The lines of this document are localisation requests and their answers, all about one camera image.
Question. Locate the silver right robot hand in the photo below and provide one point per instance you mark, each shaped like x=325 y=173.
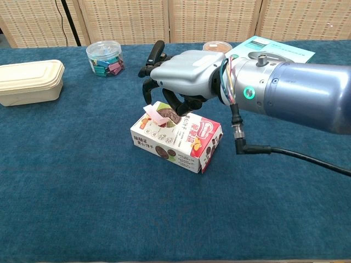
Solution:
x=186 y=72

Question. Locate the pink paper strip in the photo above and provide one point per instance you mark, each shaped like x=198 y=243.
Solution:
x=156 y=116

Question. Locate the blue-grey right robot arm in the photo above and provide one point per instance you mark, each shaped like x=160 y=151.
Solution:
x=301 y=90

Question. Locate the white red cookie box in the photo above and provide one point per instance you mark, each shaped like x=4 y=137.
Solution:
x=175 y=139

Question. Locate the black stapler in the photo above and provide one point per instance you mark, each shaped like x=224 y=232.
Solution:
x=157 y=50

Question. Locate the clear jar with orange contents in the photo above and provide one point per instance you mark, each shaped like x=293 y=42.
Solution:
x=216 y=47

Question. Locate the woven folding screen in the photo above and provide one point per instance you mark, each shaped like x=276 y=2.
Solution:
x=208 y=19

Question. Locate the clear jar of binder clips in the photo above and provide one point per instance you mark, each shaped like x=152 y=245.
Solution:
x=105 y=61

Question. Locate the teal speakerphone box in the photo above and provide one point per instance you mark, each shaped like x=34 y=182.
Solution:
x=285 y=49

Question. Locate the black tripod stand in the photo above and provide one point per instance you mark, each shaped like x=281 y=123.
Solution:
x=72 y=24

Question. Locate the blue tablecloth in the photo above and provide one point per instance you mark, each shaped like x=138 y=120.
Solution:
x=109 y=197

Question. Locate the beige lidded lunch container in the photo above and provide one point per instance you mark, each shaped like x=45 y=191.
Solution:
x=30 y=79

